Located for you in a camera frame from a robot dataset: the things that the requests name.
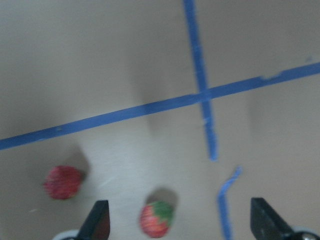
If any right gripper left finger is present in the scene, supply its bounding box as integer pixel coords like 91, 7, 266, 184
77, 200, 111, 240

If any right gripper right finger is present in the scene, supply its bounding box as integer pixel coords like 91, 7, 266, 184
250, 197, 294, 240

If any red strawberry one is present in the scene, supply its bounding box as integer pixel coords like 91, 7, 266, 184
43, 165, 83, 200

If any red strawberry two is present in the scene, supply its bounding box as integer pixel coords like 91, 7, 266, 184
139, 201, 174, 238

